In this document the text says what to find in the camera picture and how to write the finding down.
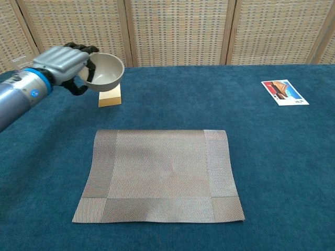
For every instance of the brown and cream bookmark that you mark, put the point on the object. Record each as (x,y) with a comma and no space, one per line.
(111,99)

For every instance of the white ceramic bowl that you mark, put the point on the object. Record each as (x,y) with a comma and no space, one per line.
(107,72)

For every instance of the woven bamboo folding screen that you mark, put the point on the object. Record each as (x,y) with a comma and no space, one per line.
(178,31)

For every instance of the gray woven placemat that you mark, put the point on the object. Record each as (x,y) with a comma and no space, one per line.
(159,170)

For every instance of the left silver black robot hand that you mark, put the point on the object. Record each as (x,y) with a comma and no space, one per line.
(60,62)

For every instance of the left blue-gray robot arm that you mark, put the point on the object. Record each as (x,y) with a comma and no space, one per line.
(18,96)

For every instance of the colourful picture postcard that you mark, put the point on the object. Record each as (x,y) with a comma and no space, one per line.
(284,91)

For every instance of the blue velvet tablecloth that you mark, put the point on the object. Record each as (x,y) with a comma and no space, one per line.
(274,157)

